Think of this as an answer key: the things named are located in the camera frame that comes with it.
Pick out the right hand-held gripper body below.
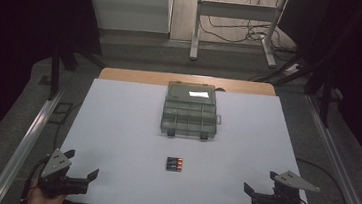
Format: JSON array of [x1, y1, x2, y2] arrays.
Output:
[[251, 167, 323, 204]]

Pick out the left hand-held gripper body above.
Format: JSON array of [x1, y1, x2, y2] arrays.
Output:
[[37, 147, 93, 202]]

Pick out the clear plastic compartment storage box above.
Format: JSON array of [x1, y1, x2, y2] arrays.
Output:
[[159, 79, 226, 142]]

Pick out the person's left hand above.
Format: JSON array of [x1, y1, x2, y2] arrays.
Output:
[[27, 177, 69, 204]]

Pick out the white table mat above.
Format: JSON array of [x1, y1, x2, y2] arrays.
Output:
[[55, 75, 327, 204]]

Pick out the black metal stand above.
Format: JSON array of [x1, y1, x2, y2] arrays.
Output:
[[47, 42, 108, 106], [266, 50, 339, 130]]

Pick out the wooden table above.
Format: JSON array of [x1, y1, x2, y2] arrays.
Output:
[[99, 66, 278, 98]]

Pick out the thin black floor cable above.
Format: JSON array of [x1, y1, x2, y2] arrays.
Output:
[[292, 156, 343, 187], [52, 99, 84, 154]]

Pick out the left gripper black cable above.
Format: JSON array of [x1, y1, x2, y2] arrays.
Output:
[[20, 154, 51, 204]]

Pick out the silver metal rail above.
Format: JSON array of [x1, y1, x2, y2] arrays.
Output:
[[0, 83, 67, 204], [295, 93, 362, 204]]

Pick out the tangled black floor cables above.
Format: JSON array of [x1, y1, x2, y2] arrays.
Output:
[[196, 14, 300, 57]]

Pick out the white wall panel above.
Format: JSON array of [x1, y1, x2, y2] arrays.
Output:
[[81, 0, 174, 37]]

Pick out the white metal desk frame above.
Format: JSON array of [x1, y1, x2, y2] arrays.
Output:
[[188, 0, 289, 71]]

